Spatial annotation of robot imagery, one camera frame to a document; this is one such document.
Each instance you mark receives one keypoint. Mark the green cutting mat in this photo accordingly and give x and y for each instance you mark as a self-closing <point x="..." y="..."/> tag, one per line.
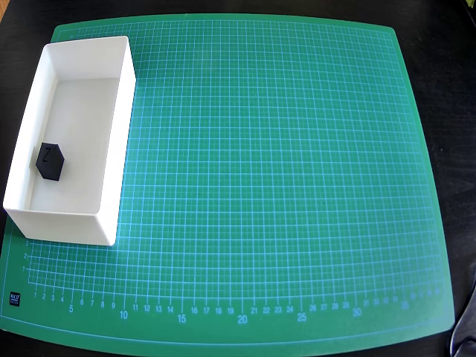
<point x="297" y="186"/>

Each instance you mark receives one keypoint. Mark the yellow green object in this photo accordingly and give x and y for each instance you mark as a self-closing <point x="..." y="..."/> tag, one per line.
<point x="471" y="3"/>

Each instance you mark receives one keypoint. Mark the white rectangular plastic bin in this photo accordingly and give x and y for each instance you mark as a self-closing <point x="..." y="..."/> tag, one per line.
<point x="85" y="111"/>

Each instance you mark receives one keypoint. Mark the black cube with letters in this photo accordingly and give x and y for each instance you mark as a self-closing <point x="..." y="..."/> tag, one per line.
<point x="50" y="161"/>

